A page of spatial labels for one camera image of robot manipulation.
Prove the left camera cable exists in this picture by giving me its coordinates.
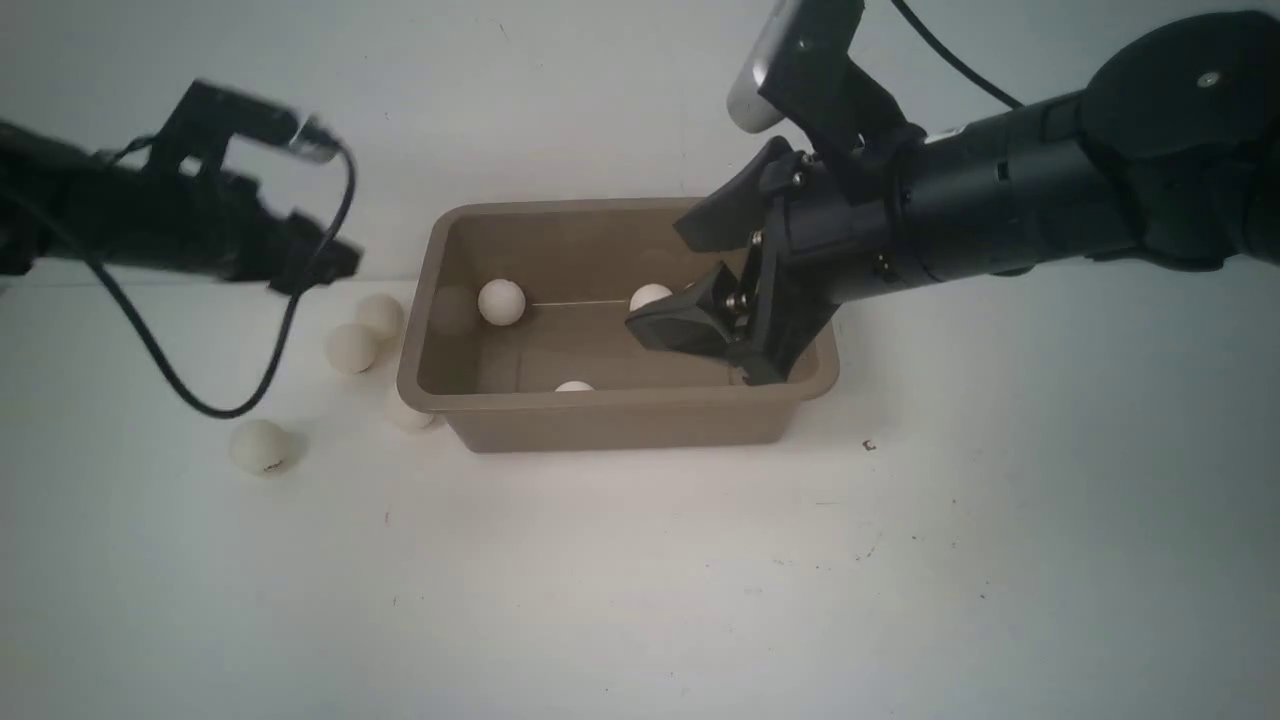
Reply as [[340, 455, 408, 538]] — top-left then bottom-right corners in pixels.
[[20, 145, 358, 421]]

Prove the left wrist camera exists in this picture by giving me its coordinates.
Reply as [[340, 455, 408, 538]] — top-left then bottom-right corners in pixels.
[[145, 79, 340, 177]]

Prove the white ping-pong ball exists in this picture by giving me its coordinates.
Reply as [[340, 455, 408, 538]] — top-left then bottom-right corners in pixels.
[[228, 419, 291, 475], [477, 279, 527, 327]]

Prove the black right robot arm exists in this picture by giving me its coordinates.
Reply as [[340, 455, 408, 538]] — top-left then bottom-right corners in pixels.
[[626, 1, 1279, 386]]

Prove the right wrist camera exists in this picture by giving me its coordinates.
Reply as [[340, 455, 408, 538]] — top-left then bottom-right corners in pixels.
[[726, 1, 925, 158]]

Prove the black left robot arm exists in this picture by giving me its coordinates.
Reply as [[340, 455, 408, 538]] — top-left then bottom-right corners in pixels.
[[3, 123, 362, 295]]

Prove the right camera cable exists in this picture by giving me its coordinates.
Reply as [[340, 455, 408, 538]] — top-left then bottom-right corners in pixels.
[[890, 0, 1027, 111]]

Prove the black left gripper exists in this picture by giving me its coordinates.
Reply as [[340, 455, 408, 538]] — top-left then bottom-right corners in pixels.
[[140, 160, 364, 296]]

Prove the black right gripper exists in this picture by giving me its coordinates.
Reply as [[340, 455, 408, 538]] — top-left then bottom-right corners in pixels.
[[625, 129, 943, 386]]

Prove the tan plastic bin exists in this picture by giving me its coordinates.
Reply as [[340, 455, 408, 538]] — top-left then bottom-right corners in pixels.
[[396, 199, 840, 454]]

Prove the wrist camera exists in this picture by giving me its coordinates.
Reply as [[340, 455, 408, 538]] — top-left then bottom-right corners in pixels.
[[726, 1, 925, 158], [145, 79, 340, 177]]

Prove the camera cable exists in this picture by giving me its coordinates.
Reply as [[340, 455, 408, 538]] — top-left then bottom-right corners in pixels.
[[20, 145, 358, 421], [890, 0, 1027, 111]]

